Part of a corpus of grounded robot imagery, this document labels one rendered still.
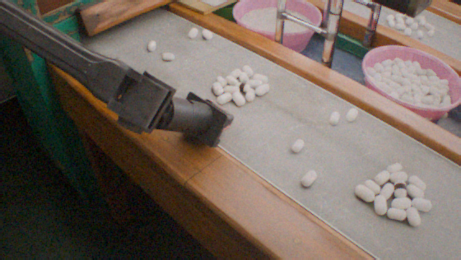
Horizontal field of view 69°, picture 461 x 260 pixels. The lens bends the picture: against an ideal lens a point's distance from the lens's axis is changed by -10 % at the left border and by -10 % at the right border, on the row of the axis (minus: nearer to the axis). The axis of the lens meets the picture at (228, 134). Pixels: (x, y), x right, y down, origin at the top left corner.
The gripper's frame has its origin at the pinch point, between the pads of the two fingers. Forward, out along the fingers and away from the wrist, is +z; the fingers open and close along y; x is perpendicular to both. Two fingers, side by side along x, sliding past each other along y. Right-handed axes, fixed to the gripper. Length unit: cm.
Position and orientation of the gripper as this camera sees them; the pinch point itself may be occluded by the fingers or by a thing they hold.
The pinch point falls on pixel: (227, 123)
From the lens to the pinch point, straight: 75.0
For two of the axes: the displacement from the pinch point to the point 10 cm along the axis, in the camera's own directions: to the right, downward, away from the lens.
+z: 5.4, 0.7, 8.4
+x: -4.5, 8.7, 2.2
